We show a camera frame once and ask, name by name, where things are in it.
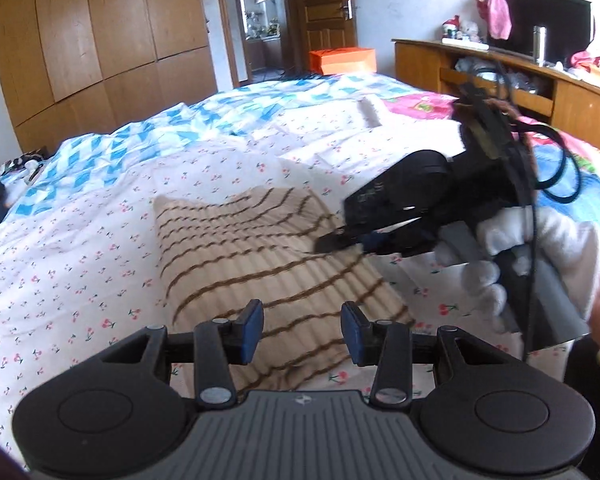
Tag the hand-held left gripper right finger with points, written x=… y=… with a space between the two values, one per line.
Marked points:
x=354 y=335

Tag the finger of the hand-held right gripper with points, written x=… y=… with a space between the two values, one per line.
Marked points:
x=372 y=242
x=387 y=228

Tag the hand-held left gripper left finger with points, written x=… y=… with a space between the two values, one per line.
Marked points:
x=250 y=332

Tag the beige brown striped ribbed sweater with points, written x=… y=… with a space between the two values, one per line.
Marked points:
x=260 y=260

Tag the person's right hand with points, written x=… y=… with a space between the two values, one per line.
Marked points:
x=575 y=255

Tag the pink cartoon print blanket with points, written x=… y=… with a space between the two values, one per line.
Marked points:
x=425 y=107

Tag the orange box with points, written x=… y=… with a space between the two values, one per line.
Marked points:
x=342 y=60

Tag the white power strip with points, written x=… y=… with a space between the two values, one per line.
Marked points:
x=465 y=43

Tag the small toy figurines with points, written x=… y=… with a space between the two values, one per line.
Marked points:
x=460 y=29

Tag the white cherry print bedsheet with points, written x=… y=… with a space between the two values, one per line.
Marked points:
x=80 y=270

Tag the metal bottle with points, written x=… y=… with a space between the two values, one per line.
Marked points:
x=539 y=45

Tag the pink cloth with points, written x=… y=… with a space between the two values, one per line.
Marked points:
x=497 y=10

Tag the blue white checked quilt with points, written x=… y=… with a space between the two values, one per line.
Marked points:
x=145 y=135

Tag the black television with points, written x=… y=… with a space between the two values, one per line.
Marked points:
x=565 y=17

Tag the wooden wardrobe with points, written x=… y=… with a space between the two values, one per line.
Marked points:
x=105 y=25

